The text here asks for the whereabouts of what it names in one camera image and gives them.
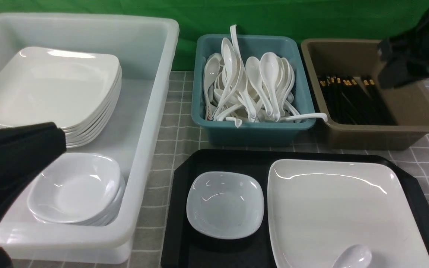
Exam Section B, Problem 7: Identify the pile of white soup spoons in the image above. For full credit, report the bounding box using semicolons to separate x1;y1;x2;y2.
201;25;328;129

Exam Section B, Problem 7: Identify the black plastic serving tray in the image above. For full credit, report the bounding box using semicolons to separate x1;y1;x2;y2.
161;149;429;268

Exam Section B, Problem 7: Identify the stack of white square plates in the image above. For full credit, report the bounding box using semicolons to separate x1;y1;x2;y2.
0;47;123;148

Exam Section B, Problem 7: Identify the large white square plate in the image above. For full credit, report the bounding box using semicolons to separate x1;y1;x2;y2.
267;159;429;268

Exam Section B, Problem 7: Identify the teal plastic spoon bin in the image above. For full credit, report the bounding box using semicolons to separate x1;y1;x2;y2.
192;34;316;147

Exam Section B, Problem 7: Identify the large translucent white bin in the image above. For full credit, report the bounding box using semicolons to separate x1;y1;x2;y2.
0;13;179;264

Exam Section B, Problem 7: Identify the stack of white square bowls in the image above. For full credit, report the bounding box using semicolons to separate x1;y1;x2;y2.
27;153;126;227

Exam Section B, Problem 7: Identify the white ceramic soup spoon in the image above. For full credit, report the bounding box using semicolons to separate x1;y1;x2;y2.
332;244;372;268

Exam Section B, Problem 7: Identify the white square bowl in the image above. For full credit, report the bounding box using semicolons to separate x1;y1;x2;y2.
186;171;264;240

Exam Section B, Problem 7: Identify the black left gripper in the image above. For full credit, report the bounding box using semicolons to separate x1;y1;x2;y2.
0;122;66;268

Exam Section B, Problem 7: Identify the bundle of black chopsticks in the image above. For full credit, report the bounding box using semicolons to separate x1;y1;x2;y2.
317;75;397;126

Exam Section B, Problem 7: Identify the brown plastic chopstick bin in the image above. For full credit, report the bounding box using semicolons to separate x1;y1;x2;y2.
301;39;429;150

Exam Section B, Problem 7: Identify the green backdrop cloth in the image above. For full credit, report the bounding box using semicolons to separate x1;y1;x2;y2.
0;0;429;71

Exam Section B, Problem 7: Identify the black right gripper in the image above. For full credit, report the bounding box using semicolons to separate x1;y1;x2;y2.
377;8;429;89

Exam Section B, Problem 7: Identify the grey checked tablecloth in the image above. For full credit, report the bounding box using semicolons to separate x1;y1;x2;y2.
10;71;429;268

